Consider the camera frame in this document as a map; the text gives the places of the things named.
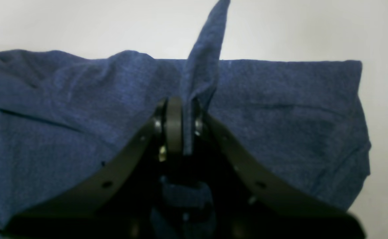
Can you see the dark blue printed t-shirt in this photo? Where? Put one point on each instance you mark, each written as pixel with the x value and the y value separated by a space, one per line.
pixel 62 117

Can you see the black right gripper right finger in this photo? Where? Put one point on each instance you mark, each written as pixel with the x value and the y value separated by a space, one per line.
pixel 250 202

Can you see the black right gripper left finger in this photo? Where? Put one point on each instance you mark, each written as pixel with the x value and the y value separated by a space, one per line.
pixel 115 202

